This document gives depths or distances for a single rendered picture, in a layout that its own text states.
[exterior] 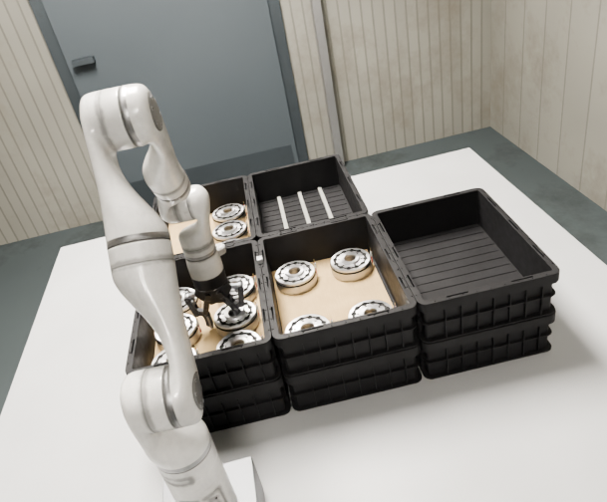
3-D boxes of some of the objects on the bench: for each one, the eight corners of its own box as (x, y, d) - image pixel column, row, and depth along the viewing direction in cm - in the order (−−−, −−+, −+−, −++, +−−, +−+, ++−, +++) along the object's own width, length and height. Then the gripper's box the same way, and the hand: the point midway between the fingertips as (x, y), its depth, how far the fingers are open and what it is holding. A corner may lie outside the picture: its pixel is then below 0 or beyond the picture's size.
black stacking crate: (555, 354, 124) (559, 313, 118) (426, 384, 123) (423, 346, 117) (480, 257, 158) (480, 221, 151) (378, 281, 157) (374, 246, 150)
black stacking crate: (293, 416, 123) (283, 379, 116) (160, 449, 122) (142, 413, 115) (274, 306, 156) (265, 272, 149) (169, 331, 155) (155, 297, 148)
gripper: (171, 285, 119) (192, 341, 128) (239, 270, 119) (256, 326, 128) (173, 266, 126) (193, 320, 134) (238, 251, 126) (254, 306, 135)
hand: (222, 318), depth 131 cm, fingers open, 5 cm apart
